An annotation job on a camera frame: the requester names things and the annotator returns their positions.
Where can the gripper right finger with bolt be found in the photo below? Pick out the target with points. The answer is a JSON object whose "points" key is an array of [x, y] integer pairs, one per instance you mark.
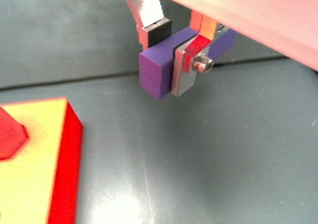
{"points": [[190, 59]]}

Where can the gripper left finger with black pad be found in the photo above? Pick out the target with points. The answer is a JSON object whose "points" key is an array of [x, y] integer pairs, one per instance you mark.
{"points": [[152, 25]]}

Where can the purple rectangular block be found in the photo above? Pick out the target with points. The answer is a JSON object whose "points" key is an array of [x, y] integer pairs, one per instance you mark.
{"points": [[162, 74]]}

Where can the red peg board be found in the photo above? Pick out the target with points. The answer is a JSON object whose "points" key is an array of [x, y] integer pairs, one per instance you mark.
{"points": [[39, 176]]}

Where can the red hexagonal peg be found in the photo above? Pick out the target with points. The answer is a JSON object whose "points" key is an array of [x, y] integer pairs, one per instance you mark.
{"points": [[13, 135]]}

